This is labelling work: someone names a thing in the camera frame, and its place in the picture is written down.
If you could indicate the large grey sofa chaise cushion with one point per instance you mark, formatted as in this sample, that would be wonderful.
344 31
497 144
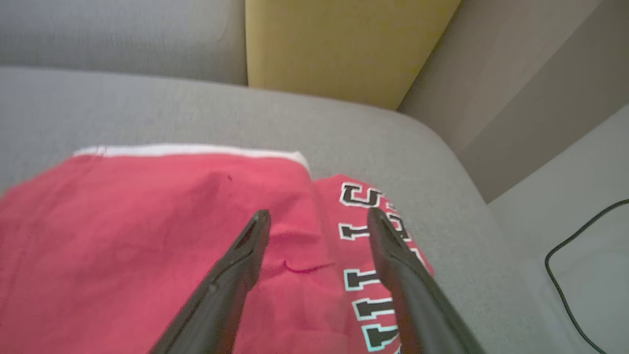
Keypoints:
368 137

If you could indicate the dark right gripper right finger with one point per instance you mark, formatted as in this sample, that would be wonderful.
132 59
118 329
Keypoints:
417 305

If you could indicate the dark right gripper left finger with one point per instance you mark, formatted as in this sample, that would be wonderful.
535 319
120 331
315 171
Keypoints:
221 295

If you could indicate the yellow sofa backrest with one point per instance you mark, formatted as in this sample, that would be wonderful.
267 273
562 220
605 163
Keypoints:
339 44

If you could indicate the grey sofa seat cushion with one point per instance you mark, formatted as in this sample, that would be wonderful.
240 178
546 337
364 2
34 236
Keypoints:
108 34

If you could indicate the red basketball jersey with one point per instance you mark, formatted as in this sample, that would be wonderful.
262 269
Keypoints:
123 246

